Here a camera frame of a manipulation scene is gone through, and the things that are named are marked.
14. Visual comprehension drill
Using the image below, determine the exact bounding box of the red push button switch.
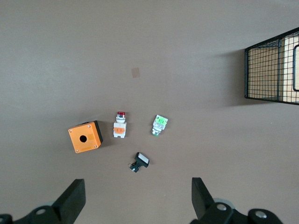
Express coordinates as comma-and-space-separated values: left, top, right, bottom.
113, 111, 128, 139

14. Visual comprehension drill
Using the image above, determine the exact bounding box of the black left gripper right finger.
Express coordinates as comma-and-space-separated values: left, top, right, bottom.
190, 177, 285, 224

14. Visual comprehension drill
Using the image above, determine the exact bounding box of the small green clear connector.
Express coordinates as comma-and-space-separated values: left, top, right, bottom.
150, 114, 169, 136

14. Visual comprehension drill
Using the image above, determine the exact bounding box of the small black connector block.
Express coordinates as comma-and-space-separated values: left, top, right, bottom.
128, 152, 150, 174

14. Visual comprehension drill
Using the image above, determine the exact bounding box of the black wire tray wooden base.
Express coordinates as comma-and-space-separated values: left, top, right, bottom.
244, 27, 299, 105

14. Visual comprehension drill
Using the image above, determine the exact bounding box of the orange button enclosure box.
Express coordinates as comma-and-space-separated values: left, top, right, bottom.
68, 120, 104, 154

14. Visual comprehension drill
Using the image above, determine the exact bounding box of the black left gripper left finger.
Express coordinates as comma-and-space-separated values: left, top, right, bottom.
0, 179, 86, 224

